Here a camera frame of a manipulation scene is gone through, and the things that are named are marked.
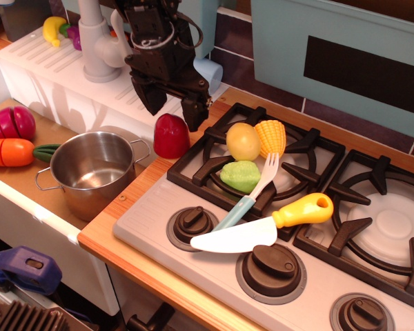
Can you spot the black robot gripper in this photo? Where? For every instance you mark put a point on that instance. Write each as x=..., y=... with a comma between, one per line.
x=163, y=64

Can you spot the red toy sweet potato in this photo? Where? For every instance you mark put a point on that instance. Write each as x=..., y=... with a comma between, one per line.
x=171, y=137

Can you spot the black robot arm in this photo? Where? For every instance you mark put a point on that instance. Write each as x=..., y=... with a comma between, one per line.
x=157, y=17

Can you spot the yellow toy potato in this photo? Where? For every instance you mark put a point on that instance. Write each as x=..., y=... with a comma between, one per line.
x=243, y=142

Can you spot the stainless steel pot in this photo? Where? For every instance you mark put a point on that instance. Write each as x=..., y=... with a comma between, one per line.
x=92, y=169

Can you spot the light blue plastic cup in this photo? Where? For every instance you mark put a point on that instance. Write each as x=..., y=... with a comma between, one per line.
x=211, y=71

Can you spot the grey toy faucet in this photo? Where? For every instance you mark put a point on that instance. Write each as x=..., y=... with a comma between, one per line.
x=104, y=45

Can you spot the teal cabinet above faucet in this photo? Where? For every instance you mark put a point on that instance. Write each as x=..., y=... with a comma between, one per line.
x=204, y=15

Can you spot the green toy vegetable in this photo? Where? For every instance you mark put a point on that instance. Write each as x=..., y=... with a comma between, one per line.
x=241, y=175

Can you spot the yellow toy corn piece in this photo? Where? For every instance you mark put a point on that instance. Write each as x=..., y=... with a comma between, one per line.
x=272, y=135

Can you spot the left brown stove knob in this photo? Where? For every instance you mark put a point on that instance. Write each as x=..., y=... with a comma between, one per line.
x=188, y=223

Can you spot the brown stove knob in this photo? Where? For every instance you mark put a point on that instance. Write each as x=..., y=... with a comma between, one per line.
x=273, y=275
x=188, y=223
x=360, y=312

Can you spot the white and blue toy fork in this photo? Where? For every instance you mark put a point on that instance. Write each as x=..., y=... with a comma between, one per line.
x=247, y=202

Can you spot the purple toy eggplant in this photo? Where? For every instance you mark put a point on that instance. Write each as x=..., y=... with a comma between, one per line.
x=71, y=32

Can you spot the yellow toy banana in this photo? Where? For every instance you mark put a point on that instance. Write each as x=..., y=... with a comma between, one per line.
x=51, y=30

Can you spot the purple wooden toy onion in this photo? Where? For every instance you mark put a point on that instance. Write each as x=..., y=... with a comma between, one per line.
x=17, y=122

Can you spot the orange wooden toy carrot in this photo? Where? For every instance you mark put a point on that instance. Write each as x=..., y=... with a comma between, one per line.
x=16, y=152

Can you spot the teal toy oven cabinet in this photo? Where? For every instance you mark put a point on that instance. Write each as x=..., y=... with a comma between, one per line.
x=354, y=56

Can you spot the middle brown stove knob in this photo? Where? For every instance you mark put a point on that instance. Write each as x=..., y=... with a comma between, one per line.
x=273, y=275

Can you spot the blue clamp tool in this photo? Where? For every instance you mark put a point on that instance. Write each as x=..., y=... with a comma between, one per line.
x=30, y=270

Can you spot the black ribbed heat sink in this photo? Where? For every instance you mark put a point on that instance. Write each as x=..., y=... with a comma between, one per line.
x=22, y=316

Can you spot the right brown stove knob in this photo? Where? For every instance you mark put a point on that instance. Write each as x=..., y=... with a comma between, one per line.
x=360, y=312

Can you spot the right black burner grate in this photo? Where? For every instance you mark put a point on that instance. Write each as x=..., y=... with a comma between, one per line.
x=371, y=233

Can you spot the white toy knife yellow handle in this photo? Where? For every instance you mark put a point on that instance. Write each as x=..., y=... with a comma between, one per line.
x=312, y=208

